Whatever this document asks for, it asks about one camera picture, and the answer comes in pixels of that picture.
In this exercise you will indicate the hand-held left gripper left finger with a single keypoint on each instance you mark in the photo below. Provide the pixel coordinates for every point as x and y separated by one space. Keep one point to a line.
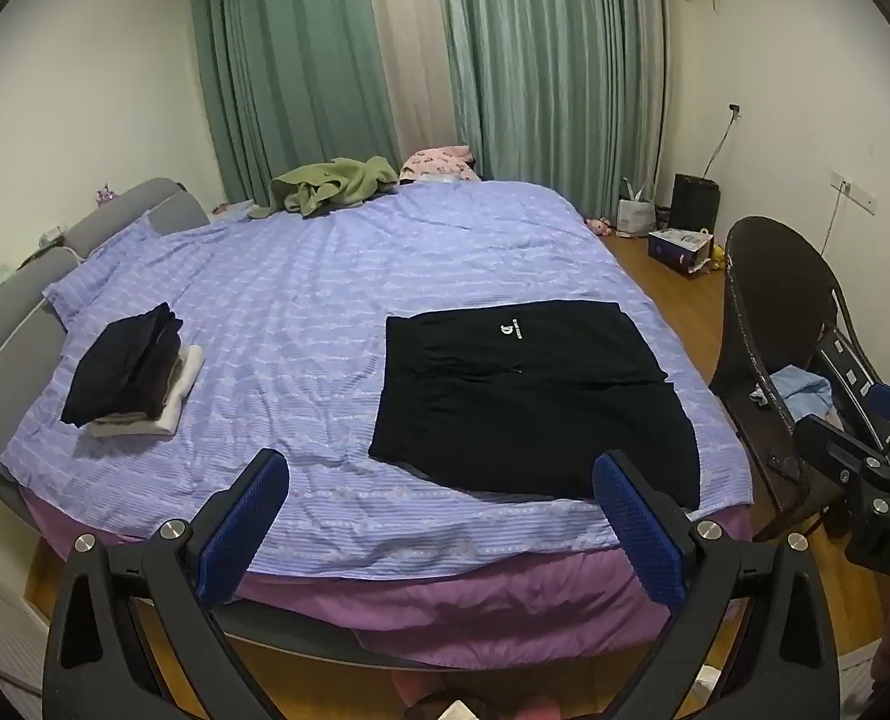
254 510

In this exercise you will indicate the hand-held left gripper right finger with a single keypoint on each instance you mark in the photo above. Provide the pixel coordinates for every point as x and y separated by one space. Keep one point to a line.
632 517

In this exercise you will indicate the black pants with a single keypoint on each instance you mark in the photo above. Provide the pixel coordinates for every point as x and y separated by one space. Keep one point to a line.
520 405

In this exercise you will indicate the small black device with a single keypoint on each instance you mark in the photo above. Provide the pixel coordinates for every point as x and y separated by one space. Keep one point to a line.
781 465

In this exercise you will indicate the light blue cloth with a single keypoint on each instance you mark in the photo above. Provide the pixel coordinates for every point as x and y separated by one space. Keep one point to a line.
801 390

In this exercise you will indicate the folded white garment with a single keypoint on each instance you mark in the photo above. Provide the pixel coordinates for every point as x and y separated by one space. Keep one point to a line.
179 397

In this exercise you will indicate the dark wicker chair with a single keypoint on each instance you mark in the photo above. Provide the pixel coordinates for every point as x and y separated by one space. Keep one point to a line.
771 292

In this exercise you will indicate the folded black garment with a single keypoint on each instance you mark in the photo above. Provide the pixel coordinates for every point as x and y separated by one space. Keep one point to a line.
119 364

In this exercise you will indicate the yellow toy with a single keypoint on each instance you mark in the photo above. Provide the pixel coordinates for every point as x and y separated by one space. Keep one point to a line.
715 259

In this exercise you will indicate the dark blue cardboard box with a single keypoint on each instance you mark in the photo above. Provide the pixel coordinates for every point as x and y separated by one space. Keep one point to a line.
677 249

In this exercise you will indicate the black bin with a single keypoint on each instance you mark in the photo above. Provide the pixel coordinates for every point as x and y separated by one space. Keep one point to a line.
696 202

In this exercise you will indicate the purple striped pillow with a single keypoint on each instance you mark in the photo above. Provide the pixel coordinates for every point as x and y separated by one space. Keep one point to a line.
93 277

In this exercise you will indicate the pink plush toy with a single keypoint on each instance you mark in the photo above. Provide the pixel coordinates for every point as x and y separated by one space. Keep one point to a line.
597 225

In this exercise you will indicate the white plastic bag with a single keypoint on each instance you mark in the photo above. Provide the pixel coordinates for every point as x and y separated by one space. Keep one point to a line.
635 214

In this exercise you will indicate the green crumpled garment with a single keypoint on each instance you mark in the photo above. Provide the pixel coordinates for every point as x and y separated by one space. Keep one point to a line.
325 184

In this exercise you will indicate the purple flower ornament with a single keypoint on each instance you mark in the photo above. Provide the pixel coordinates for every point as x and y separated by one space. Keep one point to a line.
105 195

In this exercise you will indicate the pink patterned garment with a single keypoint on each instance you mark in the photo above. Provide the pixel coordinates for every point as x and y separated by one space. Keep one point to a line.
437 161

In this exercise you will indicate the narrow green curtain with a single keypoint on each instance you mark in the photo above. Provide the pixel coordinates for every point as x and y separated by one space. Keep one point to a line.
280 67

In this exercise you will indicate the wide green curtain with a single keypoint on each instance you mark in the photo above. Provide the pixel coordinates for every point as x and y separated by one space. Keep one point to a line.
550 67

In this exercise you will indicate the sheer beige curtain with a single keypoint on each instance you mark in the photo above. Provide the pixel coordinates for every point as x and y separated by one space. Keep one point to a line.
411 45

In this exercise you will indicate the black slotted plastic frame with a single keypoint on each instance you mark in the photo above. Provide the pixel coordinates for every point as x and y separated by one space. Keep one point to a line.
846 364

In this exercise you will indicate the white wall power strip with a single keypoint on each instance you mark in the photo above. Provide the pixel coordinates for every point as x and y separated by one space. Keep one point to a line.
856 191

